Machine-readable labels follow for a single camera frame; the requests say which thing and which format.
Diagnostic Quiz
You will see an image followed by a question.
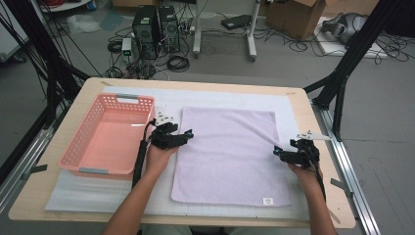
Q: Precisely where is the black sleeved gripper cable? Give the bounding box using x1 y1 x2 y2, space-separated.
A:
311 160 327 202
131 117 158 189

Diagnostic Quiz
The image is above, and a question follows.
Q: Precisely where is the aluminium rail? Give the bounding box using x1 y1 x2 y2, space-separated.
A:
311 104 381 235
0 107 67 214

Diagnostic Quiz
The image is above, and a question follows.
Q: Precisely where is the grey rounded device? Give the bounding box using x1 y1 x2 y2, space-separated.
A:
321 12 368 45

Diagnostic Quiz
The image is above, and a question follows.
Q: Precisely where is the pink plastic basket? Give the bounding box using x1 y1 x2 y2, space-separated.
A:
58 92 157 181

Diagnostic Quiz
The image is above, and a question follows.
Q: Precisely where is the grey metal bracket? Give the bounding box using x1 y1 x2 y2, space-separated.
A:
330 177 354 199
22 164 49 181

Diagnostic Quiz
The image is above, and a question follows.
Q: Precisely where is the white adapter box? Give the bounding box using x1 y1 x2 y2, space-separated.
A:
120 37 133 57

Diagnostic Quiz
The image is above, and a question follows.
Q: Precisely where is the white flat board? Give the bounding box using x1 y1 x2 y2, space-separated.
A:
314 16 390 60

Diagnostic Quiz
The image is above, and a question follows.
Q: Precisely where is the person's right hand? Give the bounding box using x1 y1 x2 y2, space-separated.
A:
288 163 325 194

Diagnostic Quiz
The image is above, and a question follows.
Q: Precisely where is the lilac printed towel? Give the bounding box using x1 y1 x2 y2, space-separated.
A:
170 106 293 209

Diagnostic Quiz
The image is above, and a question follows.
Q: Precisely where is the black flat box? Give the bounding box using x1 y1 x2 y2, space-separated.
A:
220 14 253 31

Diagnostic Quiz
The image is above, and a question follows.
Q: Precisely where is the coil of black cable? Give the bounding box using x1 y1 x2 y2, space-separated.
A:
166 55 191 73

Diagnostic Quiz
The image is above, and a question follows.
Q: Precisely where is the black frame post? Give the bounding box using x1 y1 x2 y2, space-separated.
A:
302 0 405 143
3 0 91 128

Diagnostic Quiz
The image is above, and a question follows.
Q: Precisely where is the white grid mat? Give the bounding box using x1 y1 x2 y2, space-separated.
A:
44 85 311 220

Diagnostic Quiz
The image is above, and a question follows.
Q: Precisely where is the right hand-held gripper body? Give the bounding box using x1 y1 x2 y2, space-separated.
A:
280 130 333 170

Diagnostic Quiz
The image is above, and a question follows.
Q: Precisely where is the tangle of black floor cables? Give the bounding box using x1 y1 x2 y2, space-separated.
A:
254 25 413 67

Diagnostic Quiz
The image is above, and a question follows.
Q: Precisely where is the clear plastic bag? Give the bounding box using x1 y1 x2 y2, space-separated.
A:
67 13 102 35

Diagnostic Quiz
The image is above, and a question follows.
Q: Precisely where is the person's left hand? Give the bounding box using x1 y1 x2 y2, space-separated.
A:
145 143 179 178

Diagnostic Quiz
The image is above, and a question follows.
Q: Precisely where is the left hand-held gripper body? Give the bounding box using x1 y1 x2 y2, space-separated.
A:
149 111 189 151

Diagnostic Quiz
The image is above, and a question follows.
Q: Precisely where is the white stand leg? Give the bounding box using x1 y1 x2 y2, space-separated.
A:
192 0 204 59
246 0 261 63

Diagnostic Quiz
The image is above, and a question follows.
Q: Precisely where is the brown cardboard box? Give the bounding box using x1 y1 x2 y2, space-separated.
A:
265 0 327 42

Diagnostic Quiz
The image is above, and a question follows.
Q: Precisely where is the black computer tower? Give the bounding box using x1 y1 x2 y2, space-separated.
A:
131 5 161 61
159 5 181 54

